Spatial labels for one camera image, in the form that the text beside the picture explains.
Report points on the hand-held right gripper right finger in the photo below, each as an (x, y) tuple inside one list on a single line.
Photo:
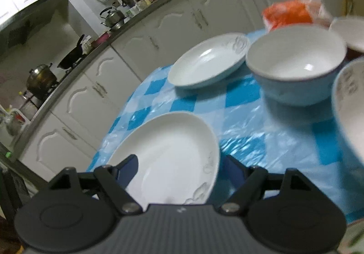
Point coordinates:
[(231, 169)]

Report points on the pink basin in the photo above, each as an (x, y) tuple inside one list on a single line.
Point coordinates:
[(102, 39)]

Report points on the white base cabinets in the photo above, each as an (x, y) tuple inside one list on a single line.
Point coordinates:
[(93, 103)]

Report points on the orange food packet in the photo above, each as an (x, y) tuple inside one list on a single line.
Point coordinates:
[(287, 12)]

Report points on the range hood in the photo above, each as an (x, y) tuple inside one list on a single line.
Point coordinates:
[(28, 23)]

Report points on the white plastic rack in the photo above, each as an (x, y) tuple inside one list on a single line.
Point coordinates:
[(11, 120)]

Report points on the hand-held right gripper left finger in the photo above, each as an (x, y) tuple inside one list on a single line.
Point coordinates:
[(132, 165)]

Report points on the steel kettle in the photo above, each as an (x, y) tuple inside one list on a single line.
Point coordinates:
[(113, 16)]

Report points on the cartoon print bowl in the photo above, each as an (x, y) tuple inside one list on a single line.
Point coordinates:
[(352, 117)]

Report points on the small red patterned bowl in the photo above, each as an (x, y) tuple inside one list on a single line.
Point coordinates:
[(349, 30)]

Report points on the white plate grey floral print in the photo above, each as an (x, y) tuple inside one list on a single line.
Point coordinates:
[(170, 151), (207, 63)]

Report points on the blue checkered plastic tablecloth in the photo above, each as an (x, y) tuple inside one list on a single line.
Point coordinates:
[(247, 128)]

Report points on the black wok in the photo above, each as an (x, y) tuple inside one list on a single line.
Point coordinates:
[(71, 57)]

